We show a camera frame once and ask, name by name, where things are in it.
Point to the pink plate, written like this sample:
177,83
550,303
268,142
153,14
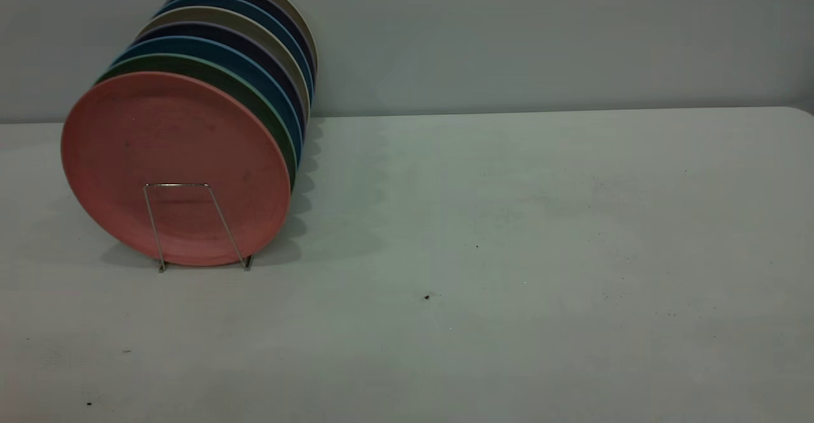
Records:
172,162

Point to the green plate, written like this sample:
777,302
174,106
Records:
210,70

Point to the blue plate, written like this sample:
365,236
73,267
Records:
222,0
210,49

